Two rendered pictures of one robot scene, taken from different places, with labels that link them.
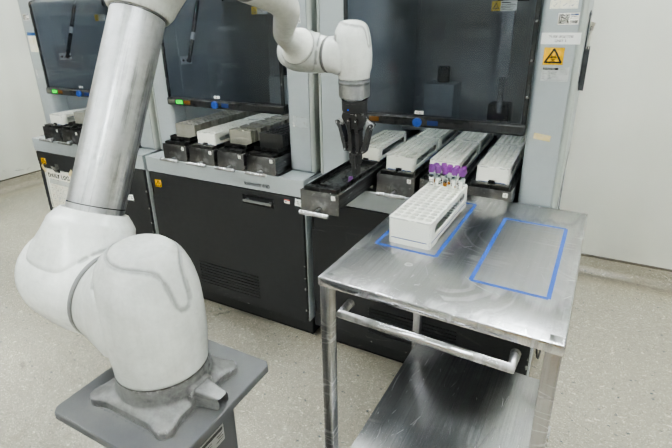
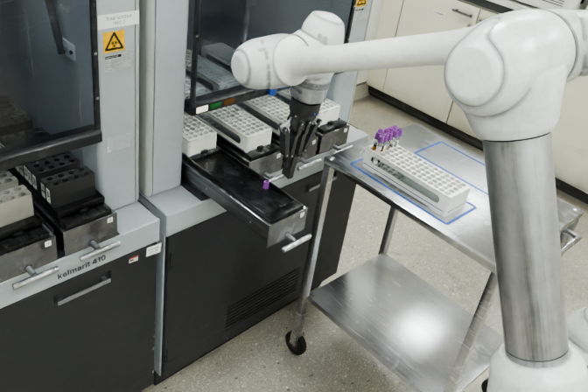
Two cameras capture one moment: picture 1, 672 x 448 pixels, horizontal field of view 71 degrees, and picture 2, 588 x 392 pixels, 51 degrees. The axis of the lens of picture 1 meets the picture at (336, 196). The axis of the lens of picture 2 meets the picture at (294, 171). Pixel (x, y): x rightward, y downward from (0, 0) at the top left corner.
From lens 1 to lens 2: 172 cm
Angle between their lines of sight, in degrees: 69
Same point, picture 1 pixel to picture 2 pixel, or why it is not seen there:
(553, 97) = (358, 33)
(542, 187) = (344, 109)
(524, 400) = (397, 272)
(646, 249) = not seen: hidden behind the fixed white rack
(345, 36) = (339, 38)
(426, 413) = (396, 329)
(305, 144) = (127, 169)
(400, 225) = (455, 199)
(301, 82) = (123, 85)
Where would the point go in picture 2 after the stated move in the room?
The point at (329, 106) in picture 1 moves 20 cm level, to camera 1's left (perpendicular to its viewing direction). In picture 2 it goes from (164, 105) to (122, 139)
